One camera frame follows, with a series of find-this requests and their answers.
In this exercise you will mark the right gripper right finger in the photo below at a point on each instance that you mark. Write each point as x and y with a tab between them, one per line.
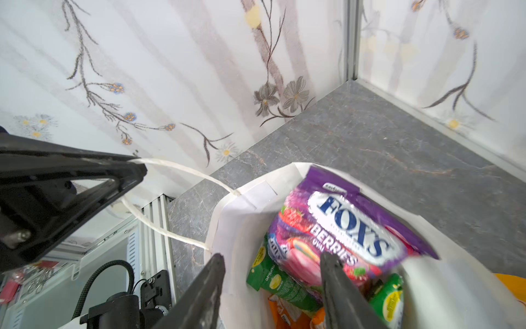
344	305

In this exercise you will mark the white paper bag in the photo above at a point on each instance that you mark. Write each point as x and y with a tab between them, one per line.
453	291

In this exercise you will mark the lime Fox's candy bag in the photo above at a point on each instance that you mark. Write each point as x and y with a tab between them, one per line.
387	300

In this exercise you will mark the green Fox's candy bag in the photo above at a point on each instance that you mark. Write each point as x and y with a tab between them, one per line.
266	274

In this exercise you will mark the orange pink Fox's bag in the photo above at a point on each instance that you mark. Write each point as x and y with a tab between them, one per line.
285	315

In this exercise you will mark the yellow snack bag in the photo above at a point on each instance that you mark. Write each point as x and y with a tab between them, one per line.
516	285

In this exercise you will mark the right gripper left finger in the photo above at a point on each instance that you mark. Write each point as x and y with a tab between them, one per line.
199	306

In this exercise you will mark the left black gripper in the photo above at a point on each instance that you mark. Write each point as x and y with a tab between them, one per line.
42	203

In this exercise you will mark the purple snack packet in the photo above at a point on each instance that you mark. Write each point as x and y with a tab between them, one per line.
326	213

